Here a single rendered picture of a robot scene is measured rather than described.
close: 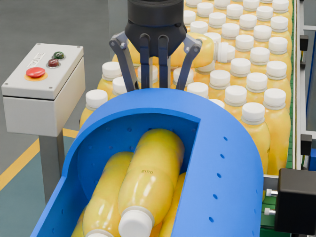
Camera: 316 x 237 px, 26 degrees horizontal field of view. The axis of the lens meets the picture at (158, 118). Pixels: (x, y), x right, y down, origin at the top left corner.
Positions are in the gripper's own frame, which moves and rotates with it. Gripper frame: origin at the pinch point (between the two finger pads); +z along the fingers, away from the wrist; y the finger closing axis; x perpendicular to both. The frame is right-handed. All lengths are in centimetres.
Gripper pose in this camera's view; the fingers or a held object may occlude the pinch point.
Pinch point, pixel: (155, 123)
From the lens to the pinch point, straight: 100.3
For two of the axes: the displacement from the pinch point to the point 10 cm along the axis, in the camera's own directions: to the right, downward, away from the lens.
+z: 0.0, 8.7, 5.0
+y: -9.8, -0.9, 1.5
